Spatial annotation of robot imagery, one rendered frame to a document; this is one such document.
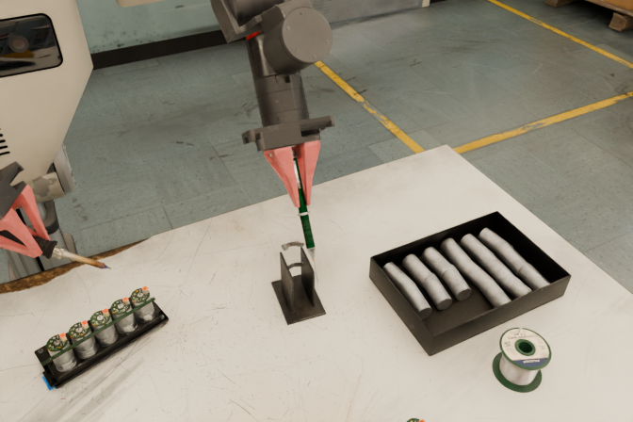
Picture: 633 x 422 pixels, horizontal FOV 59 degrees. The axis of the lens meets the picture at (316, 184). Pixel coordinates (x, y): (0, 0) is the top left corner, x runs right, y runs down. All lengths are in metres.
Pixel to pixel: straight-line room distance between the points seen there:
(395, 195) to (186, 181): 1.43
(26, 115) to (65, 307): 0.31
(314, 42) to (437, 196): 0.51
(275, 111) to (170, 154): 1.88
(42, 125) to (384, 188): 0.59
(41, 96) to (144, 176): 1.45
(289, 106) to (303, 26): 0.10
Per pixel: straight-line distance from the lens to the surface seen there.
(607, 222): 2.34
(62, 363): 0.79
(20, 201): 0.77
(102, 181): 2.43
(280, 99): 0.64
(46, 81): 0.98
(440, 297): 0.82
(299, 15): 0.59
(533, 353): 0.76
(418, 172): 1.08
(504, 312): 0.82
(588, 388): 0.82
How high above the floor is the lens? 1.38
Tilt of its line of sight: 38 degrees down
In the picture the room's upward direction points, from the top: straight up
